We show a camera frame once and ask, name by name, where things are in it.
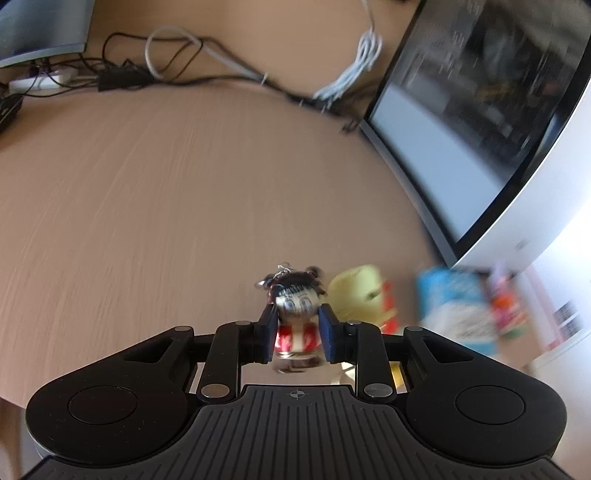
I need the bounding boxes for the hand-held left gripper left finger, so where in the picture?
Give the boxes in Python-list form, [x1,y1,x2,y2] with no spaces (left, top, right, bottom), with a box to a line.
[124,305,280,407]

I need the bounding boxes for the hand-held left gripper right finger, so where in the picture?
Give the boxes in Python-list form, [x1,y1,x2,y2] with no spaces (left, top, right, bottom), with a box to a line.
[318,304,467,405]

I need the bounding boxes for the doll keychain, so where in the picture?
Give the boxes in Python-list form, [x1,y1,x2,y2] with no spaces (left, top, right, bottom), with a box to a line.
[255,264,329,374]

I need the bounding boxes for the blue face mask packet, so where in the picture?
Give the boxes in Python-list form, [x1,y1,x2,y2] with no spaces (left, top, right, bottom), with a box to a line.
[416,267,502,356]

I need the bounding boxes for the yellow plush toy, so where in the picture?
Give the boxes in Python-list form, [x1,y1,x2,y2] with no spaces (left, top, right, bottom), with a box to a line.
[329,264,407,388]

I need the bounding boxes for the colourful snack packet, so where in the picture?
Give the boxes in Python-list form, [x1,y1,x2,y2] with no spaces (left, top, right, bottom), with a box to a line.
[485,263,532,340]

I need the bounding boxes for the white computer case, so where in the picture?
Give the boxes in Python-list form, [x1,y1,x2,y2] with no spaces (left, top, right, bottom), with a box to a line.
[358,0,591,274]

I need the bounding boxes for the white printed cardboard box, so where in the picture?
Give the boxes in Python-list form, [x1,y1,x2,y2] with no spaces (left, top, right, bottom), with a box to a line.
[526,268,591,357]

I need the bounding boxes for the black power adapter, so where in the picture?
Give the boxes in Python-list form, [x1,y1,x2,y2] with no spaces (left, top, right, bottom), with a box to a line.
[96,65,156,92]

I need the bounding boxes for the white power strip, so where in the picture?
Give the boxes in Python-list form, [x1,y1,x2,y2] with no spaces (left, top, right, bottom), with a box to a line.
[8,67,79,96]

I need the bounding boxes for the black device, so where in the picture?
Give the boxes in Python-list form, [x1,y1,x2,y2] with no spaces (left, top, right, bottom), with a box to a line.
[0,95,24,134]

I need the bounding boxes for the computer monitor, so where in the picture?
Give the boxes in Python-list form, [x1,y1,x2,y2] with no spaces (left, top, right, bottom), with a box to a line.
[0,0,96,69]

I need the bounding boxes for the black cables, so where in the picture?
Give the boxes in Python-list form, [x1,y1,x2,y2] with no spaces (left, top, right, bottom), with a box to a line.
[0,31,365,136]

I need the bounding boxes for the white cable bundle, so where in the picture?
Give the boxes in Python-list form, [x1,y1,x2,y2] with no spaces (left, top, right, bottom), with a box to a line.
[313,0,384,103]

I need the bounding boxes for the grey cable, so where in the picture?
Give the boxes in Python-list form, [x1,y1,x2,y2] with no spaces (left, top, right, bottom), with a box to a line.
[145,27,269,86]

